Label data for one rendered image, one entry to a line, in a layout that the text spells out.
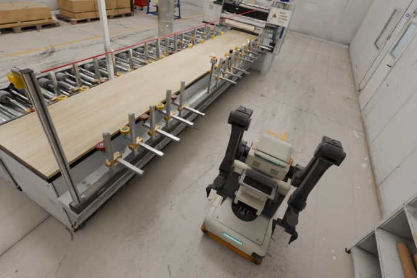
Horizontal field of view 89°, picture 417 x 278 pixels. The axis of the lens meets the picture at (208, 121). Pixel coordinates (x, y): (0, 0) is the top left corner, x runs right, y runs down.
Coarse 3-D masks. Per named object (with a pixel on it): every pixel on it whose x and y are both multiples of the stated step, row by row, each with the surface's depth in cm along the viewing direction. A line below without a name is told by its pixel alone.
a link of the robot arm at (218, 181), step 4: (220, 164) 129; (220, 168) 131; (232, 168) 127; (220, 172) 126; (224, 172) 128; (232, 172) 127; (220, 176) 122; (224, 176) 123; (216, 180) 122; (220, 180) 121; (224, 180) 124; (216, 184) 123; (220, 184) 122
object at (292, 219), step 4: (288, 200) 118; (288, 204) 116; (292, 204) 117; (292, 208) 112; (296, 208) 113; (300, 208) 115; (304, 208) 114; (288, 212) 113; (292, 212) 109; (296, 212) 110; (288, 216) 109; (292, 216) 108; (296, 216) 108; (288, 220) 109; (292, 220) 108; (296, 220) 108; (292, 224) 108; (296, 224) 108
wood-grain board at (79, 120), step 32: (160, 64) 310; (192, 64) 328; (96, 96) 221; (128, 96) 230; (160, 96) 240; (0, 128) 167; (32, 128) 172; (64, 128) 177; (96, 128) 183; (32, 160) 148
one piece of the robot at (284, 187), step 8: (240, 160) 191; (240, 168) 188; (232, 176) 198; (232, 184) 204; (280, 184) 177; (288, 184) 176; (232, 192) 210; (280, 192) 181; (288, 192) 180; (280, 200) 186; (240, 208) 208; (272, 216) 202
